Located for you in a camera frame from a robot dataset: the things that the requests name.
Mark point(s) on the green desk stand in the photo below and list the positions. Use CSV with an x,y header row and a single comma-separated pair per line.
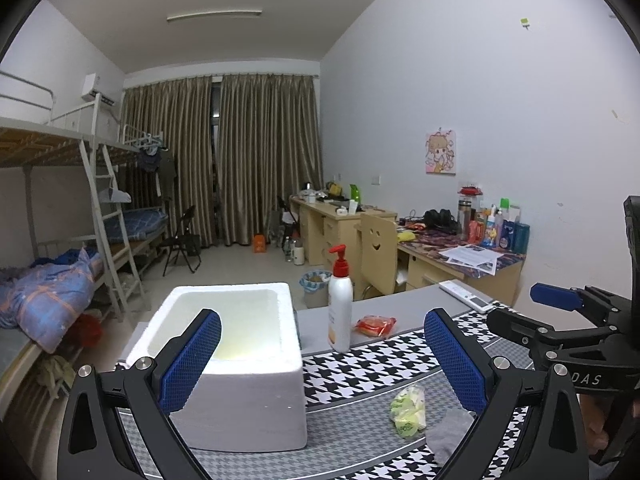
x,y
354,193

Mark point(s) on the large metal bunk bed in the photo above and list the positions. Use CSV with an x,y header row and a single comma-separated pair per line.
x,y
45,145

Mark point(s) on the cartoon wall poster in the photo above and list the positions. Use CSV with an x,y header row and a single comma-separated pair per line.
x,y
441,152

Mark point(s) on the brown curtain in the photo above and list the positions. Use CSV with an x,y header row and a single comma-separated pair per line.
x,y
270,160
170,160

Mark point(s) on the small metal bunk bed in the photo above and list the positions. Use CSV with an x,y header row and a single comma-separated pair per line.
x,y
142,220

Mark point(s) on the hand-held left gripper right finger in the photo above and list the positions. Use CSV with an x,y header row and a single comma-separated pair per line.
x,y
457,360

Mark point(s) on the white foam box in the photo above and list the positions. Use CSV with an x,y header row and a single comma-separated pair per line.
x,y
260,400

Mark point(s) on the white spray bottle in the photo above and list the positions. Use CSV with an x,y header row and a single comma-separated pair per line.
x,y
498,230

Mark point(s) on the blue plaid bedding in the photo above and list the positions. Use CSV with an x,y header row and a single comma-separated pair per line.
x,y
142,222

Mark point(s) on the red snack packet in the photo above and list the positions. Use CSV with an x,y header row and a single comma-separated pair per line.
x,y
375,326

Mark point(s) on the blue trash bin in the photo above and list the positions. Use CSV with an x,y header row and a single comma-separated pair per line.
x,y
315,290

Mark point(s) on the grey sock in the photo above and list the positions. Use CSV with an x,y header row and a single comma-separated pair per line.
x,y
447,435

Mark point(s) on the blue plaid blanket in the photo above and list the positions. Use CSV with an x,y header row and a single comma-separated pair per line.
x,y
45,290

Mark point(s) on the green yellow plastic bag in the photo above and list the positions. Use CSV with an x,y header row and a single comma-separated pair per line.
x,y
409,412

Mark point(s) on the desk with patterned cloth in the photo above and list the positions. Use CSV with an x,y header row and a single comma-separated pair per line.
x,y
505,275

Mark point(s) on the orange package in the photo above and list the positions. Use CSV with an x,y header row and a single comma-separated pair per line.
x,y
484,233

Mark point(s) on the wooden smiley chair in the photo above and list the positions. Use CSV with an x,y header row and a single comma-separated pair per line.
x,y
377,255

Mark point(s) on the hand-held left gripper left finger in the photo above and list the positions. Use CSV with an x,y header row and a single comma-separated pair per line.
x,y
192,360

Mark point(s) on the person's right hand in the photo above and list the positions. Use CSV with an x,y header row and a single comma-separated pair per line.
x,y
595,425

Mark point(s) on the white air conditioner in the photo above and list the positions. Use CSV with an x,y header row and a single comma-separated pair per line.
x,y
97,89

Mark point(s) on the hanging dark clothes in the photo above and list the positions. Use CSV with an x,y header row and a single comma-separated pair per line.
x,y
157,172

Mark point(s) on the ceiling tube light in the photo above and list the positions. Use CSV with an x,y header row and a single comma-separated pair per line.
x,y
215,15

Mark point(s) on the printed paper sheets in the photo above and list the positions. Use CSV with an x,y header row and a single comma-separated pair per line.
x,y
472,259

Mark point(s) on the red bag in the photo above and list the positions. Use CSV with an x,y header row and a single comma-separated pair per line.
x,y
90,330

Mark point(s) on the orange container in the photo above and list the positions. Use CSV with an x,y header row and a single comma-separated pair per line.
x,y
259,244

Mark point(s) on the black headphones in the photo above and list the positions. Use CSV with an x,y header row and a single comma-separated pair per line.
x,y
440,220

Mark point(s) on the black folding chair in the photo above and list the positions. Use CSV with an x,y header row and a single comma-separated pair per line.
x,y
182,242

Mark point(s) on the white remote control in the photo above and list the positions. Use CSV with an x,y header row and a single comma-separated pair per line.
x,y
467,296

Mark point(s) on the white thermos jug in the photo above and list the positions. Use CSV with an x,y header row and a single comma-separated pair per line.
x,y
298,255

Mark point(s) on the houndstooth table mat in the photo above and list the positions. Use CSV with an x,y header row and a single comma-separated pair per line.
x,y
360,370

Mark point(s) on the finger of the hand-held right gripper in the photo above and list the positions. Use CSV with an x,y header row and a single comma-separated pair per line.
x,y
555,296
520,327

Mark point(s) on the teal bottle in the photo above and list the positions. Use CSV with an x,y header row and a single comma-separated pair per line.
x,y
522,237

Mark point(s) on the dark thermos flask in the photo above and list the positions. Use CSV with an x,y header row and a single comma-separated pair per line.
x,y
464,220

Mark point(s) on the green white box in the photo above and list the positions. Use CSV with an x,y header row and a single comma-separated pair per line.
x,y
510,209

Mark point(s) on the white pump lotion bottle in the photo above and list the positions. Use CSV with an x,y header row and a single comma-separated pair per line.
x,y
340,310

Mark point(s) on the beige cloth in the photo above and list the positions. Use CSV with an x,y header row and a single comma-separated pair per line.
x,y
55,377

